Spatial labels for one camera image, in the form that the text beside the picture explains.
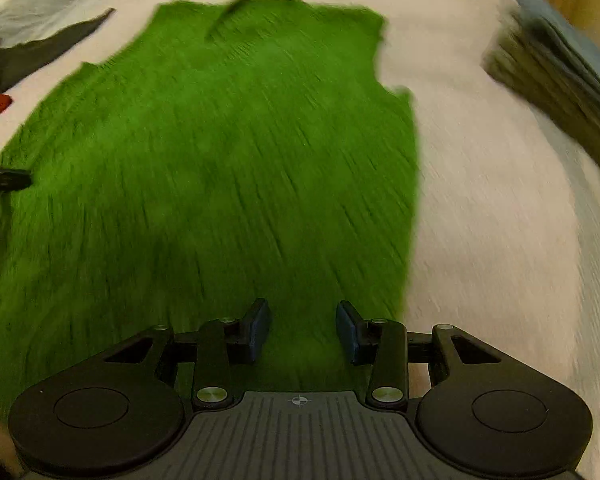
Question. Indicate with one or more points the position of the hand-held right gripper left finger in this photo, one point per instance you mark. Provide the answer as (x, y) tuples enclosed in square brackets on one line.
[(257, 331)]

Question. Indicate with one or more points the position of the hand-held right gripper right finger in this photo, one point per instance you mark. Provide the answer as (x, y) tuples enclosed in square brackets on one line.
[(347, 333)]

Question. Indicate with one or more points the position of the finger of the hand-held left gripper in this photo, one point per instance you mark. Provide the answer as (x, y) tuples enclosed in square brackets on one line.
[(5, 179)]

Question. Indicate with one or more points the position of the green knitted sweater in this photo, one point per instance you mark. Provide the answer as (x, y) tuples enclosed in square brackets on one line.
[(220, 160)]

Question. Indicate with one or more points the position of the dark grey cloth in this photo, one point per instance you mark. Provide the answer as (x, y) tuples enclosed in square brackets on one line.
[(35, 52)]

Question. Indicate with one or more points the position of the bed with white cover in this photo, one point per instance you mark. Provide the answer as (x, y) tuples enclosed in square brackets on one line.
[(480, 220)]

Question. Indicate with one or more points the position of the olive grey folded cloth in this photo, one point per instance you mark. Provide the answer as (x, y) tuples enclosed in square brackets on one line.
[(545, 95)]

